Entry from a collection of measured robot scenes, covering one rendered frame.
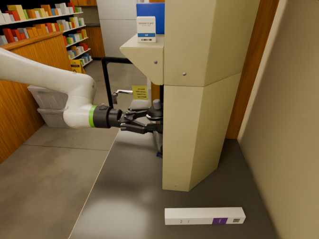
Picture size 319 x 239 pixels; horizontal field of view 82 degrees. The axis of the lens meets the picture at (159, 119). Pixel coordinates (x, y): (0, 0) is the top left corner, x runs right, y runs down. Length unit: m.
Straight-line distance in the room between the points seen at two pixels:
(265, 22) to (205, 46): 0.46
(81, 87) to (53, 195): 1.55
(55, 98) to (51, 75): 1.98
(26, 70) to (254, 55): 0.90
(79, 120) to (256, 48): 0.79
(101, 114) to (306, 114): 0.69
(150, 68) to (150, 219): 0.53
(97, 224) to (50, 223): 1.27
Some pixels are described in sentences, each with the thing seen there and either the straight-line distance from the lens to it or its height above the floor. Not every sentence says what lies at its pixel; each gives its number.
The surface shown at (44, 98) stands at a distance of 2.89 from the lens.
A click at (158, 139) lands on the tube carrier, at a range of 0.74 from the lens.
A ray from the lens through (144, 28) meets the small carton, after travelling 0.55.
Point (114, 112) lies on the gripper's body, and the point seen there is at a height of 1.24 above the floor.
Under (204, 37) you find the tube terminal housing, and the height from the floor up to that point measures 1.54.
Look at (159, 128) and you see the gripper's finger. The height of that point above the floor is 1.20.
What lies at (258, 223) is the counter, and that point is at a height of 0.94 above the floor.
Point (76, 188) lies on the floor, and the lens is 2.16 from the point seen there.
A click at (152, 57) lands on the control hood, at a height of 1.49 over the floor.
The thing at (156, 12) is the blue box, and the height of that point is 1.58.
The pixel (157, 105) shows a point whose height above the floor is 1.28.
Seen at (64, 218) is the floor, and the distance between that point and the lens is 2.00.
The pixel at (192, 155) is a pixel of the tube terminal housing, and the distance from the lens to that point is 0.67.
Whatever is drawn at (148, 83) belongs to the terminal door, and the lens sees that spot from 0.87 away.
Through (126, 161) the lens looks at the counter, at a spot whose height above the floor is 0.94.
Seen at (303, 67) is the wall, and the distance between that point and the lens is 0.75.
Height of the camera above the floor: 1.61
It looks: 34 degrees down
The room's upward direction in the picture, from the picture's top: straight up
